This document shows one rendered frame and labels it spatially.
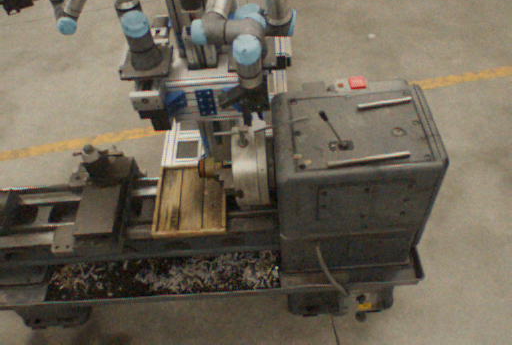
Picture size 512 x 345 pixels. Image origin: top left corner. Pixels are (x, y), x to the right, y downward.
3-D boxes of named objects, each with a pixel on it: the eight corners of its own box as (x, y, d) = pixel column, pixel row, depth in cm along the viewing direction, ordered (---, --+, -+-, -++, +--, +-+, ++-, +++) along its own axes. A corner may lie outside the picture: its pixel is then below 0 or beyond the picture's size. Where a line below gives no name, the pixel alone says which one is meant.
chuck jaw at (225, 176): (242, 166, 176) (242, 188, 167) (244, 175, 180) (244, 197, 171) (214, 168, 177) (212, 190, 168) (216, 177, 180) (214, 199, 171)
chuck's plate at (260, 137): (267, 152, 202) (262, 107, 176) (271, 217, 184) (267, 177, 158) (259, 153, 202) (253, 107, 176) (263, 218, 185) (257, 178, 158)
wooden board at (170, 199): (227, 165, 209) (226, 160, 206) (226, 234, 185) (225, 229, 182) (162, 170, 210) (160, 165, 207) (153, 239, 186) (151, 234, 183)
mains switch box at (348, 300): (371, 305, 249) (394, 227, 187) (377, 336, 238) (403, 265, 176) (309, 309, 250) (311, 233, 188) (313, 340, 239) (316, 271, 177)
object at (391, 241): (379, 234, 277) (402, 139, 211) (397, 311, 246) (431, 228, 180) (281, 241, 279) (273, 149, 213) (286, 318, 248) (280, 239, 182)
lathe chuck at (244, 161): (259, 153, 202) (253, 107, 176) (263, 218, 185) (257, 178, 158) (239, 154, 202) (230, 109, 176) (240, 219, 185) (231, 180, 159)
